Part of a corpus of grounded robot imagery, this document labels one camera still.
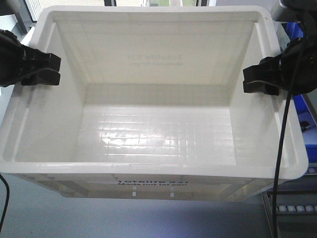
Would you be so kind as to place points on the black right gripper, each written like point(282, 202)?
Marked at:
point(295, 69)

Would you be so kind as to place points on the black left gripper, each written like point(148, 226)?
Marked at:
point(12, 56)

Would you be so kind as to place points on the white plastic tote bin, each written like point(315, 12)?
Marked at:
point(150, 105)

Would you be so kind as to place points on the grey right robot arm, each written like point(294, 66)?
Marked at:
point(303, 12)

